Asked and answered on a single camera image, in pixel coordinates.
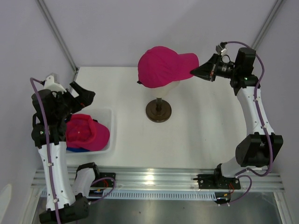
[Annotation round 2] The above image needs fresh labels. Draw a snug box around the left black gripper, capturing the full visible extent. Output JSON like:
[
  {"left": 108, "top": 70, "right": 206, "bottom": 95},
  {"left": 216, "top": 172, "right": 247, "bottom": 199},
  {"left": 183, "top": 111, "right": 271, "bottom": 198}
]
[{"left": 53, "top": 81, "right": 95, "bottom": 119}]

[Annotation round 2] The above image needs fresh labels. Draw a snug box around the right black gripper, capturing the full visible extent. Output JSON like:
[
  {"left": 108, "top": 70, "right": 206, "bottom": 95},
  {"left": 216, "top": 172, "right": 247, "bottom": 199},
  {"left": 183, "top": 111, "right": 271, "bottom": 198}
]
[{"left": 191, "top": 54, "right": 239, "bottom": 83}]

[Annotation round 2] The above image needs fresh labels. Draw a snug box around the magenta baseball cap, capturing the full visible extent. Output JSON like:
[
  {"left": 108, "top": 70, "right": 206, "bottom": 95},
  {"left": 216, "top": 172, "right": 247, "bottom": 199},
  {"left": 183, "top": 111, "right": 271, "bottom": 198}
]
[
  {"left": 65, "top": 114, "right": 110, "bottom": 152},
  {"left": 137, "top": 46, "right": 199, "bottom": 89}
]

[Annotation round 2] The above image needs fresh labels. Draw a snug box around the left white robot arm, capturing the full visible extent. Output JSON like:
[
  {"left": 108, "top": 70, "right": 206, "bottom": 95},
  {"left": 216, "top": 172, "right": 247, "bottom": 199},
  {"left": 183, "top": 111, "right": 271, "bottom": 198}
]
[{"left": 31, "top": 82, "right": 101, "bottom": 224}]

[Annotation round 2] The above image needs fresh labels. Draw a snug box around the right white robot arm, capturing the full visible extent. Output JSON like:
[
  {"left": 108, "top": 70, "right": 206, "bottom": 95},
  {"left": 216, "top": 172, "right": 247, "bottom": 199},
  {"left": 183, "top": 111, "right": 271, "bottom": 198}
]
[{"left": 190, "top": 47, "right": 283, "bottom": 189}]

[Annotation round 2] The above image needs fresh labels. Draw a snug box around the white plastic basket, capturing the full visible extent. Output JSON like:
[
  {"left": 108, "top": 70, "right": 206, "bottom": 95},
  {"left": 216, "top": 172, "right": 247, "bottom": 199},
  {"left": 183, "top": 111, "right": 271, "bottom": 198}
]
[{"left": 67, "top": 108, "right": 115, "bottom": 155}]

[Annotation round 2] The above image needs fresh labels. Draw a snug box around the cream mannequin head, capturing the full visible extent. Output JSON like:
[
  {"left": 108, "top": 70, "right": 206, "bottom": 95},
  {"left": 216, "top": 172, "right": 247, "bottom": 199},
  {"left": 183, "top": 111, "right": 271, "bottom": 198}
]
[{"left": 144, "top": 81, "right": 180, "bottom": 98}]

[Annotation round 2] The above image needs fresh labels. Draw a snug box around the blue baseball cap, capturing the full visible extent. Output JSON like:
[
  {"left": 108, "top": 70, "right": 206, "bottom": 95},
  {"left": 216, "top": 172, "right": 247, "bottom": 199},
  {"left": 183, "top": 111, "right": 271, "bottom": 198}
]
[{"left": 66, "top": 147, "right": 90, "bottom": 153}]

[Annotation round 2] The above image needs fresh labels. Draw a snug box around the dark round mannequin stand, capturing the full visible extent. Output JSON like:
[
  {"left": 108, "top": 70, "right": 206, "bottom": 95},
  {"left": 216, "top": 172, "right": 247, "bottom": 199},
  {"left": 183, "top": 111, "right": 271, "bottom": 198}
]
[{"left": 145, "top": 98, "right": 172, "bottom": 123}]

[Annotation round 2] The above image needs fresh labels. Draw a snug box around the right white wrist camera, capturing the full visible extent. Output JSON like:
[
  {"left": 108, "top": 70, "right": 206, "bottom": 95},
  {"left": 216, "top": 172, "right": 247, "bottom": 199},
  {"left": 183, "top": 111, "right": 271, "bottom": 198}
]
[{"left": 215, "top": 42, "right": 227, "bottom": 56}]

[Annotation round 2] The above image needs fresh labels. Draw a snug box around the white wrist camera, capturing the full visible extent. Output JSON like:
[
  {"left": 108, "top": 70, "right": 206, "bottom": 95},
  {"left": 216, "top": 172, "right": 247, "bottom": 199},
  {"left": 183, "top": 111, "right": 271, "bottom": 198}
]
[
  {"left": 43, "top": 73, "right": 66, "bottom": 92},
  {"left": 215, "top": 42, "right": 227, "bottom": 56}
]

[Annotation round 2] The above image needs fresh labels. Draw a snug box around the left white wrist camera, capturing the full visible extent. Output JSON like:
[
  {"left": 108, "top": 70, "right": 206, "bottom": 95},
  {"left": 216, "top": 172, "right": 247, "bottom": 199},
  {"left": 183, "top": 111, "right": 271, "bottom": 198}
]
[{"left": 43, "top": 73, "right": 66, "bottom": 92}]

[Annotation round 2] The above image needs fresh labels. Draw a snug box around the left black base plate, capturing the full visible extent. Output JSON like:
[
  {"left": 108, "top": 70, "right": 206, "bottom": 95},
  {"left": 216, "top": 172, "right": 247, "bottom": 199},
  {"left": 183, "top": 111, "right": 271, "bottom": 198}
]
[{"left": 92, "top": 172, "right": 116, "bottom": 188}]

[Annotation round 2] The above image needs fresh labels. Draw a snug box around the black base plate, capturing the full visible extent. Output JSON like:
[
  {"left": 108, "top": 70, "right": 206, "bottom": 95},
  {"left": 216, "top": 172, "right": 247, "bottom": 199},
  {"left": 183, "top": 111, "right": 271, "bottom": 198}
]
[
  {"left": 92, "top": 172, "right": 116, "bottom": 188},
  {"left": 193, "top": 174, "right": 241, "bottom": 190}
]

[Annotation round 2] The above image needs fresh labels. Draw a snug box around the right aluminium frame post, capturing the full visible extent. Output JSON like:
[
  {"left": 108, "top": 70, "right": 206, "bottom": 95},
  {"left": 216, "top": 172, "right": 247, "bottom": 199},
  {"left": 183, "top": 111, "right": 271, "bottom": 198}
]
[{"left": 251, "top": 0, "right": 285, "bottom": 50}]

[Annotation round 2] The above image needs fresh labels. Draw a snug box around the aluminium frame post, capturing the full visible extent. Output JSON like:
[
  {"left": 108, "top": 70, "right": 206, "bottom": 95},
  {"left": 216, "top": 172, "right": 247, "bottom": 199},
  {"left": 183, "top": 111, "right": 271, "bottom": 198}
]
[
  {"left": 251, "top": 0, "right": 285, "bottom": 50},
  {"left": 35, "top": 0, "right": 78, "bottom": 74}
]

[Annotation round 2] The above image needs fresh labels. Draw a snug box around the left aluminium frame post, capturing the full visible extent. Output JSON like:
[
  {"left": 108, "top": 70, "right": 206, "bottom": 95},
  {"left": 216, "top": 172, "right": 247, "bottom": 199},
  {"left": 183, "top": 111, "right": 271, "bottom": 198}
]
[{"left": 35, "top": 0, "right": 78, "bottom": 74}]

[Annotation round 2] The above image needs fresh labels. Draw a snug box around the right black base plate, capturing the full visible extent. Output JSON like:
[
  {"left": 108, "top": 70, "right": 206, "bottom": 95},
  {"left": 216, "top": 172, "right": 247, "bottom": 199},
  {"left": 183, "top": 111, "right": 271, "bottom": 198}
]
[{"left": 193, "top": 174, "right": 241, "bottom": 190}]

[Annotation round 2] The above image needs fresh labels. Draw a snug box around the white slotted cable duct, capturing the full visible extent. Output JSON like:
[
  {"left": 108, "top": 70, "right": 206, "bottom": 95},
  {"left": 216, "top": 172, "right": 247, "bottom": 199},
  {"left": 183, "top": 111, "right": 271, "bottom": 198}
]
[{"left": 41, "top": 189, "right": 217, "bottom": 201}]

